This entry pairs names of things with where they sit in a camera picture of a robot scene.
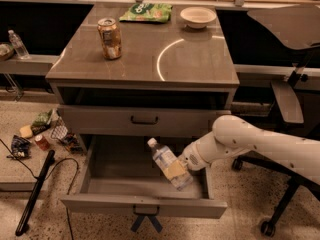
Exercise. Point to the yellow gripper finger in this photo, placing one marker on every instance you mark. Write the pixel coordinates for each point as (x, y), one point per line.
(175, 169)

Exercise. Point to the clear plastic water bottle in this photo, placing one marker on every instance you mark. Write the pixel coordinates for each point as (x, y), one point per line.
(163, 157)

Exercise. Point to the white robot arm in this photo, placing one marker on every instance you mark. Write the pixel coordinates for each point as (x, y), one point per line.
(231, 136)

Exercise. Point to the open lower grey drawer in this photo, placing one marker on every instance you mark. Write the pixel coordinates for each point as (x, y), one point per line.
(120, 177)

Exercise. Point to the closed upper grey drawer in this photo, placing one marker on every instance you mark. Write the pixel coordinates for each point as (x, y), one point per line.
(134, 121)

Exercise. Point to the grey drawer cabinet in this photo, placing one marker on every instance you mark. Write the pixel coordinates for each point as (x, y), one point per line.
(166, 66)

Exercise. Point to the small background water bottle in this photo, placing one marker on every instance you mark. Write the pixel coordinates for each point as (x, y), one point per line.
(18, 45)

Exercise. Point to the black rod on floor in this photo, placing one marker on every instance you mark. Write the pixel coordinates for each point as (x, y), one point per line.
(23, 223)

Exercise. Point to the red can on floor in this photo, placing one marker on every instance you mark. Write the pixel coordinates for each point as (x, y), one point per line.
(42, 142)

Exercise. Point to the green snack bag floor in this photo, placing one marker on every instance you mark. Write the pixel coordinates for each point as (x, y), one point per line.
(42, 122)

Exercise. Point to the orange soda can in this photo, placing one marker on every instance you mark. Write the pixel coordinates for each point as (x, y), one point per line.
(110, 35)

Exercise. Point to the yellow sponge on floor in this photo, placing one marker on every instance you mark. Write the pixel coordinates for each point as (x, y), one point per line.
(26, 131)

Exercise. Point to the white paper bowl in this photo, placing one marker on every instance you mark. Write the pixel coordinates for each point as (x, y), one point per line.
(198, 17)

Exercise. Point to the dark blue snack bag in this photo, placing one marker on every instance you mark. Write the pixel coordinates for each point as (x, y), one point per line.
(19, 147)

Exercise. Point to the green chip bag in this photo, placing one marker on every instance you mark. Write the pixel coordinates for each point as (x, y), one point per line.
(147, 12)

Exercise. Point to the black office chair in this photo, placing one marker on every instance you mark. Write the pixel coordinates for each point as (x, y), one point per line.
(297, 28)

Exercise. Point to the bowl on left shelf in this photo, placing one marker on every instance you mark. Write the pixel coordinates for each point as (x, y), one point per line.
(6, 51)

